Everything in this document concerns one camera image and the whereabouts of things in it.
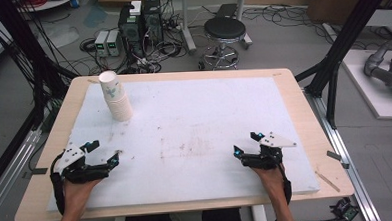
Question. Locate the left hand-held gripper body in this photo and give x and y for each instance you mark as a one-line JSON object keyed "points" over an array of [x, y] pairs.
{"points": [[73, 156]]}

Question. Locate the black computer tower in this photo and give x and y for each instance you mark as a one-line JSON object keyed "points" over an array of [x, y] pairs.
{"points": [[130, 31], [152, 20]]}

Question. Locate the small white box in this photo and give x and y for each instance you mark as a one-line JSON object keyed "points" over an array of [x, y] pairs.
{"points": [[135, 8]]}

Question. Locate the aluminium floor rail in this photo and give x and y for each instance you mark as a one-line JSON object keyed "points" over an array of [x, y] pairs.
{"points": [[342, 150], [10, 175]]}

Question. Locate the white round table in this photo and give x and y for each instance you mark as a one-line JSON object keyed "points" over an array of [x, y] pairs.
{"points": [[49, 3]]}

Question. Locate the black metal frame post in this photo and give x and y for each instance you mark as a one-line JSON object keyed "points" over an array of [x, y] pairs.
{"points": [[344, 40], [24, 41]]}

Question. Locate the white metal stand leg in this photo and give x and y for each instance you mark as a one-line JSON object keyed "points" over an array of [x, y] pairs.
{"points": [[187, 27], [243, 21]]}

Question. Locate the brown cardboard box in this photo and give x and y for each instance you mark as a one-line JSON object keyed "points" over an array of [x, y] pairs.
{"points": [[342, 0]]}

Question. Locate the white foam mat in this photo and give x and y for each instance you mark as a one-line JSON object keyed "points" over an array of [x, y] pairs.
{"points": [[197, 117]]}

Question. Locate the green circuit board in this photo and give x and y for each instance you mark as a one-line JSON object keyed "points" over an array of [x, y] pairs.
{"points": [[346, 210]]}

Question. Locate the black flat stand base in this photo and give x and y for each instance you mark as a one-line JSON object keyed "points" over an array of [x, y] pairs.
{"points": [[226, 10]]}

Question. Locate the blue tape roll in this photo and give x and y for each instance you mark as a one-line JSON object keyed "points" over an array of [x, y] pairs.
{"points": [[74, 2]]}

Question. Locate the grey bench power supply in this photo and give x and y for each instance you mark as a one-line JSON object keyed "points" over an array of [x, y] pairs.
{"points": [[113, 44], [101, 44]]}

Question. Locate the white floor board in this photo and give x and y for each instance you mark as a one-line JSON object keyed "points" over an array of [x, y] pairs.
{"points": [[373, 96]]}

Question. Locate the person's right hand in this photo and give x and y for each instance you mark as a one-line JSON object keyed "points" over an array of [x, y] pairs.
{"points": [[273, 182]]}

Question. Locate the black round stool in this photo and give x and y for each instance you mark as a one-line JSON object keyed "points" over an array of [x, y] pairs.
{"points": [[224, 28]]}

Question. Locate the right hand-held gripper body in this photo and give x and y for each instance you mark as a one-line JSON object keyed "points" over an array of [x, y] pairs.
{"points": [[266, 159]]}

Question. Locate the person's left hand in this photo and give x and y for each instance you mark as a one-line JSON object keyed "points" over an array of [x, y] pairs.
{"points": [[77, 194]]}

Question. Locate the stack of white paper cups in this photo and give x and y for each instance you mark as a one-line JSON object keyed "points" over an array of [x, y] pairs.
{"points": [[116, 100]]}

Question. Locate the thin wooden stick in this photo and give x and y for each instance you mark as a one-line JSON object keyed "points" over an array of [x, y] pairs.
{"points": [[327, 181]]}

